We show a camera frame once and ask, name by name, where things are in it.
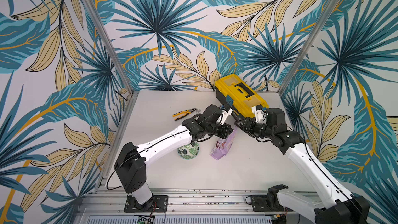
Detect purple oats bag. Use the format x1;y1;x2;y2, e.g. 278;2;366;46
210;127;238;160

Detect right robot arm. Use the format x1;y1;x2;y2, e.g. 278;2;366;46
235;108;370;224

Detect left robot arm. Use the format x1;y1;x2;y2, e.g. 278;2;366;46
114;105;233;206

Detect green leaf pattern bowl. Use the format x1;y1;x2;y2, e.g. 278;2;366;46
177;141;200;160

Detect yellow black pliers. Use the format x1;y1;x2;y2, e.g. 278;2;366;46
172;108;197;121

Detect yellow black toolbox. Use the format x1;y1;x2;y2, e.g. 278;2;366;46
215;74;269;120

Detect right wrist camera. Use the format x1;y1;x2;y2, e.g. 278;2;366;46
251;105;267;123

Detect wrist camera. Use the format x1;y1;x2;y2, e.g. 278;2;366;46
216;105;233;126
251;105;267;123

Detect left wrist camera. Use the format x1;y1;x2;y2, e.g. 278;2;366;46
216;105;233;126

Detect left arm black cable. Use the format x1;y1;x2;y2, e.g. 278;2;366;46
105;111;218;191

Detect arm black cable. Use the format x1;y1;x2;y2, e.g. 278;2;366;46
105;111;218;191
254;130;368;224

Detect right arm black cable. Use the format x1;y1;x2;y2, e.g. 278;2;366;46
254;130;368;224

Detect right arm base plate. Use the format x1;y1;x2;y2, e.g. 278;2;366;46
245;195;291;213

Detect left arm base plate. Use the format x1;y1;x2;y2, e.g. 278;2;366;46
124;195;169;213

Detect left aluminium frame post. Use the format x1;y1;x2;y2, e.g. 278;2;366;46
66;0;135;96

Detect aluminium frame post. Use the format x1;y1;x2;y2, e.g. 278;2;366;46
66;0;135;96
278;0;340;96

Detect aluminium front rail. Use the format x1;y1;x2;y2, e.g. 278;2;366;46
73;188;343;224

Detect right aluminium frame post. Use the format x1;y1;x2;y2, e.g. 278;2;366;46
278;0;340;96

